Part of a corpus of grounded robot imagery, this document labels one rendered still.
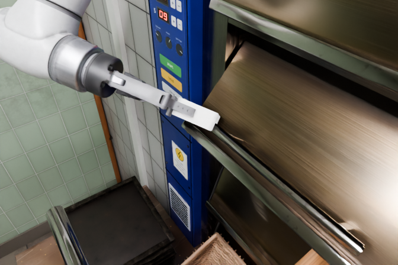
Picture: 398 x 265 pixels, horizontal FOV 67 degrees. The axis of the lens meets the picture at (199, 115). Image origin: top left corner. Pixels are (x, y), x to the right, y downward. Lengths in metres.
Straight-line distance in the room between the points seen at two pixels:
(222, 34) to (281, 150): 0.23
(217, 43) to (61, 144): 1.22
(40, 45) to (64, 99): 0.96
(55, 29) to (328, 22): 0.42
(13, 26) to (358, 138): 0.55
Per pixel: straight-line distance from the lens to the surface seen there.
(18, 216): 1.90
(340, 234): 0.40
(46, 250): 1.29
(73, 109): 1.57
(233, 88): 0.55
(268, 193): 0.46
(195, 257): 0.88
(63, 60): 0.55
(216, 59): 0.60
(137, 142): 1.24
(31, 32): 0.58
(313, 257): 0.48
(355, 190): 0.45
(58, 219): 0.58
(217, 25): 0.57
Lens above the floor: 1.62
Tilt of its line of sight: 39 degrees down
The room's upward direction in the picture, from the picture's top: straight up
